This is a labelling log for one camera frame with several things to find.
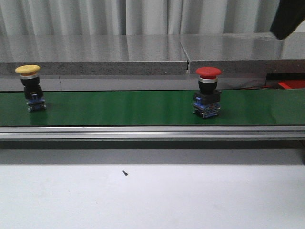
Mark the grey stone slab left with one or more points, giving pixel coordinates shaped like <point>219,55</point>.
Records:
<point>94,54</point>

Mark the yellow mushroom push button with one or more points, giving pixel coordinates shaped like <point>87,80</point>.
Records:
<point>32,89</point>

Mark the green conveyor belt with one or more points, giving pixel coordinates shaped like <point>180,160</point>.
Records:
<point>238,107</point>

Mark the grey stone slab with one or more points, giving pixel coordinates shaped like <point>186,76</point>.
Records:
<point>246,52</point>
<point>94,54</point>

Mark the red mushroom push button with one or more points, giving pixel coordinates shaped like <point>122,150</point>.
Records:
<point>206,101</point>

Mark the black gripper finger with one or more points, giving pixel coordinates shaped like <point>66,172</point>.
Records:
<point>289,15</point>

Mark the red plate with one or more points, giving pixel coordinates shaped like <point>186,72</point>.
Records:
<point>292,84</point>

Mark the aluminium conveyor side rail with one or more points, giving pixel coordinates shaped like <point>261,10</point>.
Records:
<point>165,132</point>

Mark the grey pleated curtain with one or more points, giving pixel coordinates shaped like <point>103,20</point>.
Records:
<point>131,17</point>

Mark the grey stone slab right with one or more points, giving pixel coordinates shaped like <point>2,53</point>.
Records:
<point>246,52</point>

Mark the grey rear conveyor panel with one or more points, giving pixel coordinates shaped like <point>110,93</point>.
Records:
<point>145,82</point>

